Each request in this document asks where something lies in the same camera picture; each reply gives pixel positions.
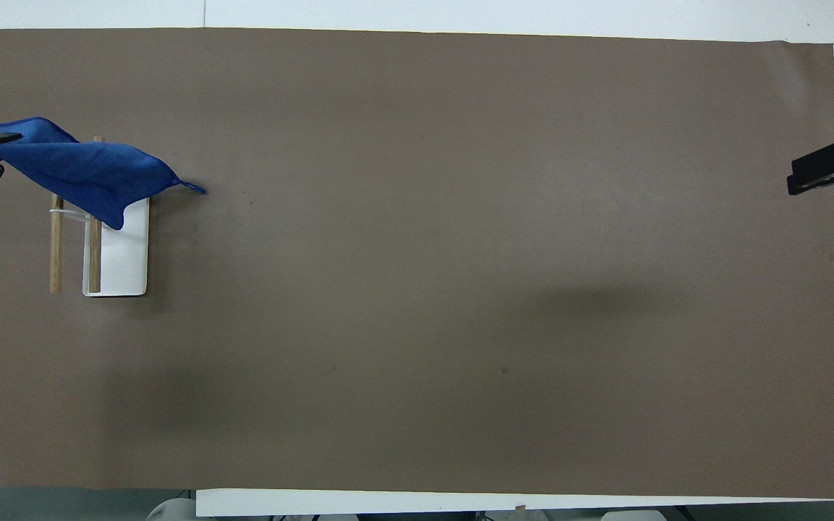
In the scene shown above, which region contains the wooden towel rack white base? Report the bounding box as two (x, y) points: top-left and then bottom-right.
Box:
(49, 135), (151, 298)

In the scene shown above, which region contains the blue towel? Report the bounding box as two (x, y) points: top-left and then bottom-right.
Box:
(0, 117), (207, 231)

